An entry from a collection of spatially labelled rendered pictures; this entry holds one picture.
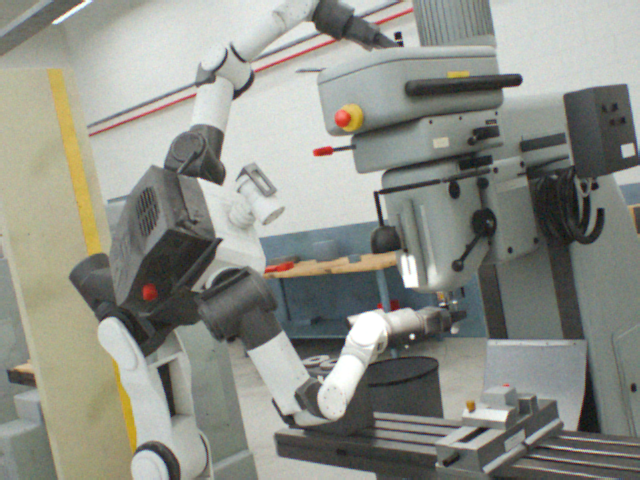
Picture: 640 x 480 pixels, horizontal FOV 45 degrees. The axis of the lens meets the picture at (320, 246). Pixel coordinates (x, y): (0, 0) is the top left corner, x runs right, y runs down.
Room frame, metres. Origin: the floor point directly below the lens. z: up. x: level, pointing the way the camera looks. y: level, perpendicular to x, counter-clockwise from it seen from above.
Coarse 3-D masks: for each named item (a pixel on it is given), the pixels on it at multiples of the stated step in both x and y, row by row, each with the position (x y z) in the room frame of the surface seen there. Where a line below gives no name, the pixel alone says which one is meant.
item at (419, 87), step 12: (408, 84) 1.68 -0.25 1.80; (420, 84) 1.68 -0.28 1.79; (432, 84) 1.71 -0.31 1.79; (444, 84) 1.74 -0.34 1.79; (456, 84) 1.78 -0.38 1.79; (468, 84) 1.81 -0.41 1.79; (480, 84) 1.85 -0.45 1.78; (492, 84) 1.89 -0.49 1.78; (504, 84) 1.93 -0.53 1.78; (516, 84) 1.97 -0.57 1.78
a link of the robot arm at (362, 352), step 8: (360, 320) 1.81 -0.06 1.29; (368, 320) 1.81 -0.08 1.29; (376, 320) 1.81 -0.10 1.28; (352, 328) 1.79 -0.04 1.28; (360, 328) 1.79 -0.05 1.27; (368, 328) 1.79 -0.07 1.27; (376, 328) 1.79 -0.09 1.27; (352, 336) 1.77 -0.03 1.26; (360, 336) 1.77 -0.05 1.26; (368, 336) 1.77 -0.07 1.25; (376, 336) 1.78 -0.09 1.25; (352, 344) 1.76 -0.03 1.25; (360, 344) 1.76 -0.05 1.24; (368, 344) 1.76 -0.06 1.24; (344, 352) 1.77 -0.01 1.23; (352, 352) 1.76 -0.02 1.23; (360, 352) 1.75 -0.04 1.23; (368, 352) 1.75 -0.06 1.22; (360, 360) 1.75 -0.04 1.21; (368, 360) 1.77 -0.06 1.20
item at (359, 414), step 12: (312, 360) 2.31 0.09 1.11; (324, 360) 2.26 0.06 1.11; (336, 360) 2.23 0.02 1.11; (312, 372) 2.21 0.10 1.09; (324, 372) 2.17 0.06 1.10; (360, 384) 2.18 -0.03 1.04; (360, 396) 2.18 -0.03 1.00; (348, 408) 2.15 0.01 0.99; (360, 408) 2.17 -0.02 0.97; (372, 408) 2.20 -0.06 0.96; (336, 420) 2.15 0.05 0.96; (348, 420) 2.15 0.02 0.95; (360, 420) 2.17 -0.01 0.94; (372, 420) 2.19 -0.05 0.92; (324, 432) 2.21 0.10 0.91; (336, 432) 2.16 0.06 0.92; (348, 432) 2.14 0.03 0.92
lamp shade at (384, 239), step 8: (376, 232) 1.77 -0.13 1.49; (384, 232) 1.76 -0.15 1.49; (392, 232) 1.77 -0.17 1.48; (376, 240) 1.76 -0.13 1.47; (384, 240) 1.76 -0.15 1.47; (392, 240) 1.76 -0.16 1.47; (400, 240) 1.78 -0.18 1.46; (376, 248) 1.77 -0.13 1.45; (384, 248) 1.76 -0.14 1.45; (392, 248) 1.76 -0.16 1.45; (400, 248) 1.77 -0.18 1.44
